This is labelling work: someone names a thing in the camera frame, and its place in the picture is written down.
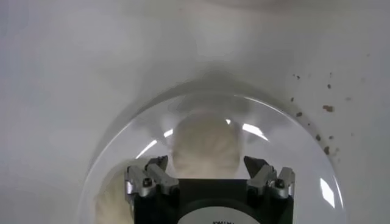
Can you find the scattered brown crumbs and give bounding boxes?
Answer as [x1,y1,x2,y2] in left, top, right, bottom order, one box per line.
[289,54,371,155]

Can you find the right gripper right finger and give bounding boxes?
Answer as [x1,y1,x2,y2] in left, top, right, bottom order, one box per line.
[243,155,296,200]

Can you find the white steamed baozi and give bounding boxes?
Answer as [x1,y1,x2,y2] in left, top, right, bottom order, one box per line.
[171,117,241,180]
[94,172,135,224]

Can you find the white round plate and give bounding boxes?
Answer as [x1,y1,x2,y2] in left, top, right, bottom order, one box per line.
[77,91,348,224]

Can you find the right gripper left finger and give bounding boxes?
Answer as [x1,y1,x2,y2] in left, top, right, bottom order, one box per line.
[124,155,180,199]

